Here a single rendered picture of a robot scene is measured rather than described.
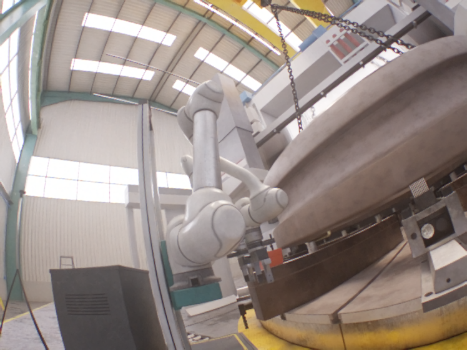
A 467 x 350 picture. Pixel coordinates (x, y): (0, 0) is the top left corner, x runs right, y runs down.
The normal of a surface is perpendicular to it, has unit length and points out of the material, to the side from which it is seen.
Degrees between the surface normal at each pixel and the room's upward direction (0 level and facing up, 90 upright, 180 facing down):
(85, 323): 90
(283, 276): 90
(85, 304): 90
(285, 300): 90
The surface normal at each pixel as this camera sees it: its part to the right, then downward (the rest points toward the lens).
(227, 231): 0.58, -0.43
